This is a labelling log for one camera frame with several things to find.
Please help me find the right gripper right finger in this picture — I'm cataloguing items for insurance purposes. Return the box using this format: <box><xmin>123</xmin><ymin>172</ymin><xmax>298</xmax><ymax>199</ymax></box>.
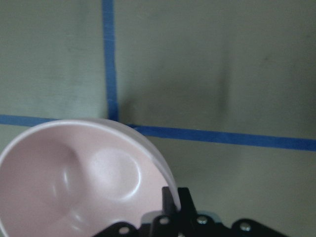
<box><xmin>197</xmin><ymin>218</ymin><xmax>286</xmax><ymax>237</ymax></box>

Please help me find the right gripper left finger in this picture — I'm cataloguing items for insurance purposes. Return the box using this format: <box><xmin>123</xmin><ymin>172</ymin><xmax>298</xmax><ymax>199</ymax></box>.
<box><xmin>92</xmin><ymin>187</ymin><xmax>198</xmax><ymax>237</ymax></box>

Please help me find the pink bowl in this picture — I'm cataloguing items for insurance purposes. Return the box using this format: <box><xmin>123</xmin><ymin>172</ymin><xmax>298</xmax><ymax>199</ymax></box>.
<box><xmin>0</xmin><ymin>118</ymin><xmax>181</xmax><ymax>237</ymax></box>

